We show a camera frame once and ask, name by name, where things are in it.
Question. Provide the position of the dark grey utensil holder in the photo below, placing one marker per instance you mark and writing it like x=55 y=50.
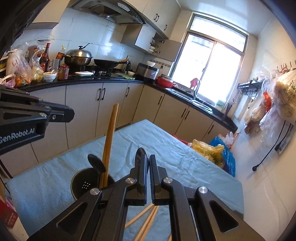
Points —
x=85 y=181

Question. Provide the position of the steel spoon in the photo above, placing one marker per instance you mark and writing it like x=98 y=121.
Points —
x=96 y=163

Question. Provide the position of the red plastic bag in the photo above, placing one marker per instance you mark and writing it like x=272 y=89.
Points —
x=184 y=142

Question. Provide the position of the yellow plastic bag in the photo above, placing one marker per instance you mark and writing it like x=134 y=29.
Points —
x=211 y=153

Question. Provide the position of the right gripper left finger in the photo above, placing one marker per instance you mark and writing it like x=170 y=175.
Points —
x=100 y=214

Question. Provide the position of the red lid jar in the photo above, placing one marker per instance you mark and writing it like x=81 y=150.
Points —
x=63 y=72

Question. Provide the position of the hanging white plastic bag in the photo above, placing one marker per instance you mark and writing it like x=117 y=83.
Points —
x=282 y=93

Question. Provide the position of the steel pot with lid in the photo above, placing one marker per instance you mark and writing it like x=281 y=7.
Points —
x=78 y=57

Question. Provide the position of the wooden chopstick lone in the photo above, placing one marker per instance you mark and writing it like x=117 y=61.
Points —
x=111 y=148

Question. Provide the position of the red basin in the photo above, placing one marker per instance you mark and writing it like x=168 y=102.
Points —
x=164 y=83

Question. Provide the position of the window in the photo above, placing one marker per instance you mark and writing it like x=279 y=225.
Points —
x=212 y=51

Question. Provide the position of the blue towel table cloth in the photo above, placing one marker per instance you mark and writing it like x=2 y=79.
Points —
x=43 y=192

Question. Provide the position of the kitchen faucet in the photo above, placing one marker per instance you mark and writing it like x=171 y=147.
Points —
x=195 y=85

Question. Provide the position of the white bowl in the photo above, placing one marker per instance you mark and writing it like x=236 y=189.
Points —
x=49 y=76

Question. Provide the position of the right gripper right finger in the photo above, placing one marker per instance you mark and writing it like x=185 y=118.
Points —
x=196 y=214

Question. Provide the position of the range hood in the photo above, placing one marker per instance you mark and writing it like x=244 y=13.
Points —
x=118 y=12

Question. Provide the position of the dark sauce bottle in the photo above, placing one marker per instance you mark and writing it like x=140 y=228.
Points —
x=44 y=60

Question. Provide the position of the black wok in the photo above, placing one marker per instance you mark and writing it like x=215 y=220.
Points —
x=107 y=64

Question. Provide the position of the blue plastic bag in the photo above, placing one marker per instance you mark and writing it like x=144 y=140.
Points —
x=229 y=160

